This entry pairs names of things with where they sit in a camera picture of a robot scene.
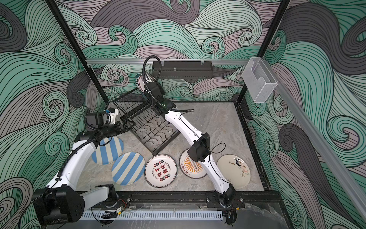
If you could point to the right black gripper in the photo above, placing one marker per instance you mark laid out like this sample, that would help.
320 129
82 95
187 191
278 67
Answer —
148 95

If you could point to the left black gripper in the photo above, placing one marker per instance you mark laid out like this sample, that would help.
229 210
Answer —
125 127

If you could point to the green red rimmed plate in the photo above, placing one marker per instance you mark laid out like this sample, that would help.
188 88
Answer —
140 82

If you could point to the black wire dish rack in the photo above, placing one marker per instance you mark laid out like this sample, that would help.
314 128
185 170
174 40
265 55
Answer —
153 131

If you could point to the white plate red characters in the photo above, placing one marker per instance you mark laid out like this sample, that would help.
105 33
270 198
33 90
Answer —
160 171

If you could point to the orange sunburst plate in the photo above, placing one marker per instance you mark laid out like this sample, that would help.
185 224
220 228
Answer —
191 168

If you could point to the cream plate with drawing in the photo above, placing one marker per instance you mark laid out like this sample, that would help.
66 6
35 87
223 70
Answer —
235 170

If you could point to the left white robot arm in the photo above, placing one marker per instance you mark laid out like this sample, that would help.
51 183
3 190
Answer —
59 202

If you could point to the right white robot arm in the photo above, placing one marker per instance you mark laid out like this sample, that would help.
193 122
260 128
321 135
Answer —
200 145

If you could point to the blue striped plate far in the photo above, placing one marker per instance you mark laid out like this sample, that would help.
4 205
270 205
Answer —
108 151

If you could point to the blue striped plate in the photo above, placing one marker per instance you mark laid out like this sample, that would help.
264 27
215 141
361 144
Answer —
128 168
108 151

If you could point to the blue striped plate near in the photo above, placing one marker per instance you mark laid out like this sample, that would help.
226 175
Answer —
128 168

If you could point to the black perforated metal tray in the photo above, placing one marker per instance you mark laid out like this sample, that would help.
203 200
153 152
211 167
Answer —
187 70

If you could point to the clear plastic holder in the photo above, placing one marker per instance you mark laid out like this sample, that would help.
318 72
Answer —
259 79

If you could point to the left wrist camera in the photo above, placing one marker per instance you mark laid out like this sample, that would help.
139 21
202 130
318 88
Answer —
111 115

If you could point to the aluminium rail back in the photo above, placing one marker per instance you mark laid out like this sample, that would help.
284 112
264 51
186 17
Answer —
131 61

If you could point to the aluminium rail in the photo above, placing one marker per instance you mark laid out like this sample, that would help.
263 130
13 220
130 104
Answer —
339 170
131 61

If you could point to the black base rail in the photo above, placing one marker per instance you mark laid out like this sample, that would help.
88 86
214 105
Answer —
209 199

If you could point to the white slotted cable duct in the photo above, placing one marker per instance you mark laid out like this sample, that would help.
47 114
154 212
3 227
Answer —
170 215

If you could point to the aluminium rail right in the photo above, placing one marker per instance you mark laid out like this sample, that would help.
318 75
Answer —
339 170

